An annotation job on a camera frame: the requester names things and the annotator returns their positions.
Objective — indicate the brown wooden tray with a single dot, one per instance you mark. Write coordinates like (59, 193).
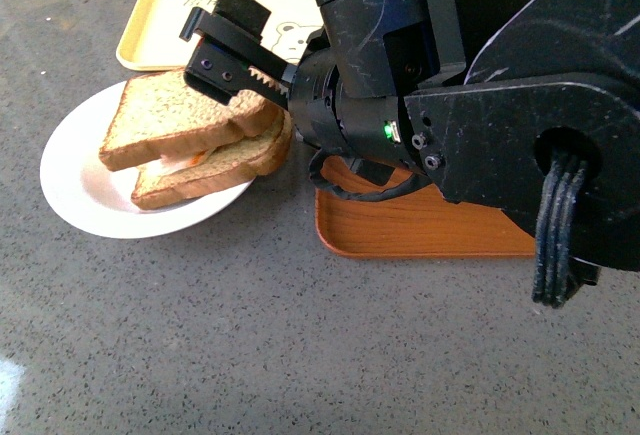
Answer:
(418, 225)

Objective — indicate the yellow bear tray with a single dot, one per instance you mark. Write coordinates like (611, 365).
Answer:
(150, 41)

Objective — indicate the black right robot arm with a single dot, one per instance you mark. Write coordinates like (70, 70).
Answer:
(529, 106)

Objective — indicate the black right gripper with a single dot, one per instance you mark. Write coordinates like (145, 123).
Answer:
(372, 135)

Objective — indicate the white round plate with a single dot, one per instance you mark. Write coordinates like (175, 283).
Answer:
(81, 191)

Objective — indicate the bread slice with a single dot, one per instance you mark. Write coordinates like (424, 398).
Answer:
(160, 115)
(224, 168)

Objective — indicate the fried egg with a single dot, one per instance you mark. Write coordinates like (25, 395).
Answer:
(166, 165)

